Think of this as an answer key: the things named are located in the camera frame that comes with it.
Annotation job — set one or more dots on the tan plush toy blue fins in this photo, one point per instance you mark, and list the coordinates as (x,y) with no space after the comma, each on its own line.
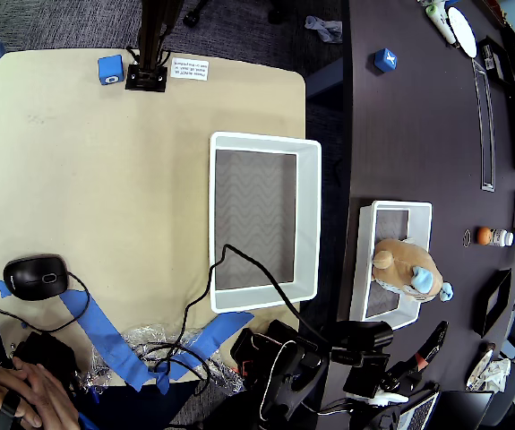
(400,264)

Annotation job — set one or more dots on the black leader arm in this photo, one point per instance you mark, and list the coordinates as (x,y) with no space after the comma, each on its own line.
(46,354)

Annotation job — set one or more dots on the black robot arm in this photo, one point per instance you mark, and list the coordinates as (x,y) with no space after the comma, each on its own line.
(293,372)

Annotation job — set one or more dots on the small white plastic bin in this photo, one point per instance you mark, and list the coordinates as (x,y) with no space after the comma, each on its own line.
(423,224)

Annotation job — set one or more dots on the large white plastic bin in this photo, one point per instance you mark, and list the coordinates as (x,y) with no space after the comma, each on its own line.
(248,301)

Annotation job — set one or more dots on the person's left hand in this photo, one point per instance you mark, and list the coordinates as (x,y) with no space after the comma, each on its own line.
(51,394)

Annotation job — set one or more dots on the plate with leftovers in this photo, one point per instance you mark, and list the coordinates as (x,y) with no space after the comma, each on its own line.
(476,372)

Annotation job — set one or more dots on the dark laptop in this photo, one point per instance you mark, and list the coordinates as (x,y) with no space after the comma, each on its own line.
(458,410)

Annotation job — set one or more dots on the black open tray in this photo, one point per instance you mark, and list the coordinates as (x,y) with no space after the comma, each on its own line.
(485,309)

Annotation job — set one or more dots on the crumpled white tissue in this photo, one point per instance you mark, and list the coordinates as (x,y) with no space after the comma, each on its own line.
(499,374)

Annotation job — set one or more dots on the tan rubber band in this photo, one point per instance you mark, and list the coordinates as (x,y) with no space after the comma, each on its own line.
(463,237)

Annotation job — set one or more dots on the orange mandarin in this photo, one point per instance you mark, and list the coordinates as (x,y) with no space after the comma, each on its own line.
(484,235)

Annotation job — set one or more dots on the white pill bottle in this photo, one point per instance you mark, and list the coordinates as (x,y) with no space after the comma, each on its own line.
(502,237)

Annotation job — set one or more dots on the wide blue tape strip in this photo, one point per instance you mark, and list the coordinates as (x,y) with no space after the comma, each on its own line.
(221,331)

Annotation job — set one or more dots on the clear crumpled plastic wrap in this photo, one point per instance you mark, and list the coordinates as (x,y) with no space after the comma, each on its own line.
(145,336)

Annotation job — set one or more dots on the long blue tape strip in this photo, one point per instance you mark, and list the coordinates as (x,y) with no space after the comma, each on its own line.
(100,331)

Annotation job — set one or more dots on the blue cube with X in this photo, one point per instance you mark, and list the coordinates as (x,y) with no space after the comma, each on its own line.
(384,60)

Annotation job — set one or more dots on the black flat box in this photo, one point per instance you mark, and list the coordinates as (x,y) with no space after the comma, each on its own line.
(494,58)

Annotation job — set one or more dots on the white round disc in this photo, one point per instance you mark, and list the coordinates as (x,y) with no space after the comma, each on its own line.
(462,29)

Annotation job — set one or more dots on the white bottle green cap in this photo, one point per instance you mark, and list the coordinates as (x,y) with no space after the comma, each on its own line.
(440,22)

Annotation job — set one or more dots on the grey crumpled cloth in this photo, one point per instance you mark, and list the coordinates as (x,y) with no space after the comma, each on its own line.
(324,27)

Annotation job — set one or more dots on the black computer mouse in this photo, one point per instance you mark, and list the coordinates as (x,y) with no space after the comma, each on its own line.
(33,277)

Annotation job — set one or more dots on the white paper label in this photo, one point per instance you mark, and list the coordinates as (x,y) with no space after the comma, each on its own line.
(189,69)

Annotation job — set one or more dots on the black chair caster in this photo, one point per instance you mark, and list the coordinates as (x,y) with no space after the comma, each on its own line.
(276,13)
(192,15)

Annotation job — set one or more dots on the small blue tape piece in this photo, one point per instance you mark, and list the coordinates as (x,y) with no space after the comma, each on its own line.
(1,286)

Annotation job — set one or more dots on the blue cube with O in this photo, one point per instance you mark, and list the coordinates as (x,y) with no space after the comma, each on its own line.
(110,68)

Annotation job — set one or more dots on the black camera stand pole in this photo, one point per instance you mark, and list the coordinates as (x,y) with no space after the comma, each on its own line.
(149,45)

